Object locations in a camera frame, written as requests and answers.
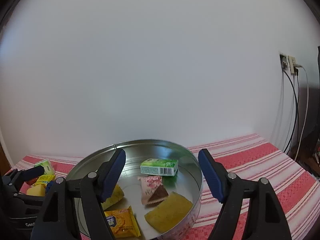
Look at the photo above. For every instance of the orange yellow snack packet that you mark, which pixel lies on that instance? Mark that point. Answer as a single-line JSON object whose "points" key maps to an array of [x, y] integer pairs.
{"points": [[44, 180]]}

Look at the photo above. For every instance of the yellow blue cracker packet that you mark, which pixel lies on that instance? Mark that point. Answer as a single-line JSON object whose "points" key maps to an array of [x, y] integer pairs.
{"points": [[123, 223]]}

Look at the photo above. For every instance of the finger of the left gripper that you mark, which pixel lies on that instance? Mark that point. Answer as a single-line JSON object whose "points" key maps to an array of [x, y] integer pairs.
{"points": [[17, 177], [31, 200]]}

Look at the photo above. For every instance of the round metal cookie tin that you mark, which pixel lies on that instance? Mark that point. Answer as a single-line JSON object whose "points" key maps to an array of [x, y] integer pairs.
{"points": [[188, 181]]}

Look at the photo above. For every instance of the pink striped bed cover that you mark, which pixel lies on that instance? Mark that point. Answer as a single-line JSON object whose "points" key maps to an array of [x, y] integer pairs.
{"points": [[251, 157]]}

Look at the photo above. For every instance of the pink blossom snack packet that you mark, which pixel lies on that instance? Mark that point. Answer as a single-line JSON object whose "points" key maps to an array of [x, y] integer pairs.
{"points": [[153, 190]]}

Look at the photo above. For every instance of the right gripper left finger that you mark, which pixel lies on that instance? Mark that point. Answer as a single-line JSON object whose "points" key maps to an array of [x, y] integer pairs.
{"points": [[57, 218]]}

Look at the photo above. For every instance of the yellow sponge green backing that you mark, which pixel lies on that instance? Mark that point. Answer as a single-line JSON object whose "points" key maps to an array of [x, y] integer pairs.
{"points": [[39, 191]]}

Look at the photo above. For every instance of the small green tissue pack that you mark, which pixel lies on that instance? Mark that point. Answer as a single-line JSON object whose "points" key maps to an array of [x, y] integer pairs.
{"points": [[47, 165]]}

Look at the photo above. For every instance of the red snack packet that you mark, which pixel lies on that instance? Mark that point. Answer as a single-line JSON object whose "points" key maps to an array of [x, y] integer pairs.
{"points": [[32, 181]]}

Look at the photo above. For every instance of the large green tissue pack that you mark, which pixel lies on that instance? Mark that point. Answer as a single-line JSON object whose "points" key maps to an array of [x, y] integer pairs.
{"points": [[159, 167]]}

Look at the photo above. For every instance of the brown wooden door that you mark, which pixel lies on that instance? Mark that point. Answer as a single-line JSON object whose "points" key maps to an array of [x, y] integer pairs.
{"points": [[4, 163]]}

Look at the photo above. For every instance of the wall power outlet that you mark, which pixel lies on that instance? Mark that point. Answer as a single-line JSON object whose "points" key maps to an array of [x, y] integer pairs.
{"points": [[289, 64]]}

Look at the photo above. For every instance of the worn green speckled sponge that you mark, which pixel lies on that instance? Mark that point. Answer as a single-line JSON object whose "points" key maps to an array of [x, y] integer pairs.
{"points": [[168, 213]]}

